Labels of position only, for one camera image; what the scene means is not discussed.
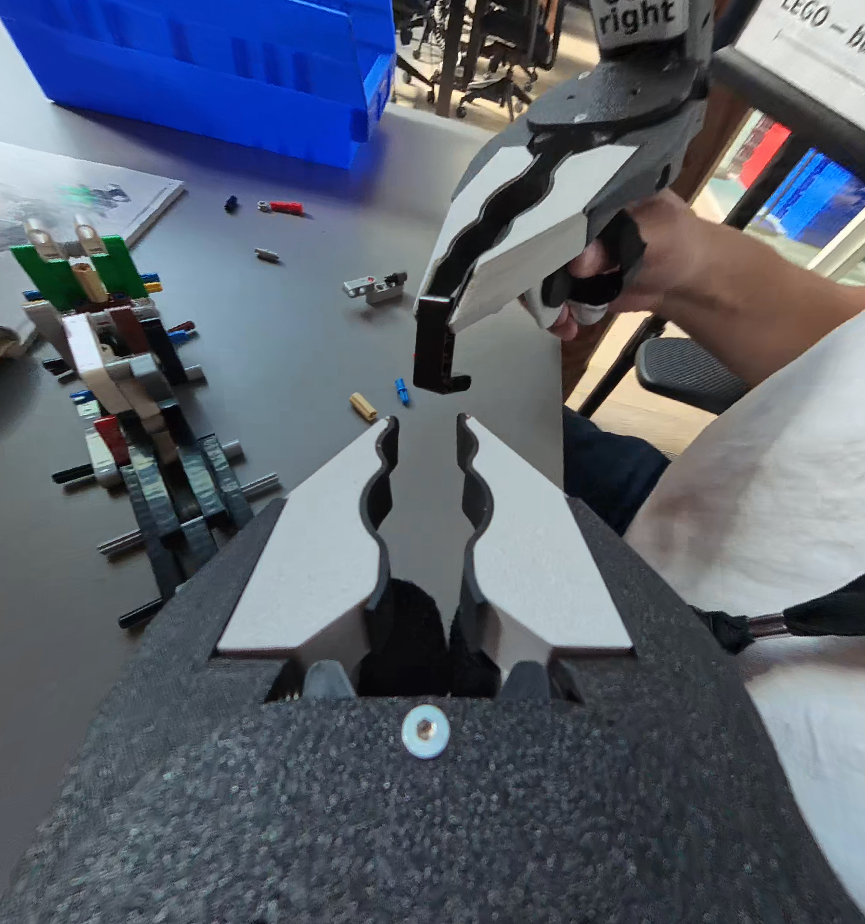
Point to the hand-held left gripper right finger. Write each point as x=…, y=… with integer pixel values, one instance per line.
x=548, y=563

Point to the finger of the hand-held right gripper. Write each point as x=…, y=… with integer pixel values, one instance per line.
x=486, y=180
x=540, y=238

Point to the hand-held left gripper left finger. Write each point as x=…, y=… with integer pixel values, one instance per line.
x=302, y=563

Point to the black angled lego beam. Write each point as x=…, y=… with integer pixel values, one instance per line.
x=432, y=346

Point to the person's right forearm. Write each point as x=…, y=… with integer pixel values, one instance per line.
x=764, y=310

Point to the grey lego beam red axle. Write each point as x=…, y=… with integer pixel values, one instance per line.
x=374, y=289

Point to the tan lego pin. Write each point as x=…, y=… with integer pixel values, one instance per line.
x=364, y=406

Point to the red and grey lego pin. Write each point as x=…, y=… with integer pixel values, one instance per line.
x=284, y=208

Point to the partly built lego vehicle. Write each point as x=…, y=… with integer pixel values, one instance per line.
x=136, y=375

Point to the dark blue lego pin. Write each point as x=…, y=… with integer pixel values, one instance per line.
x=232, y=204

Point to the lego instruction booklet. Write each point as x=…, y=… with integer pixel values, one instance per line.
x=13, y=209

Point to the person's right hand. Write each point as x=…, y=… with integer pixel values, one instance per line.
x=670, y=252

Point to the dark blue pants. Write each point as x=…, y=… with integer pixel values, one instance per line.
x=605, y=469

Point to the group of black office chairs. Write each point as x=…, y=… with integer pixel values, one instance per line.
x=490, y=50

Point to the black mesh office chair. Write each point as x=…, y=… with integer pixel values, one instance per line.
x=692, y=375

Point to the white paper sign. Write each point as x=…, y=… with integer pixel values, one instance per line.
x=815, y=36

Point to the blue plastic bin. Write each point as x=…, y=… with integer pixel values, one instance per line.
x=187, y=72

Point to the black metal frame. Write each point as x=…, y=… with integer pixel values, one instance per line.
x=800, y=108

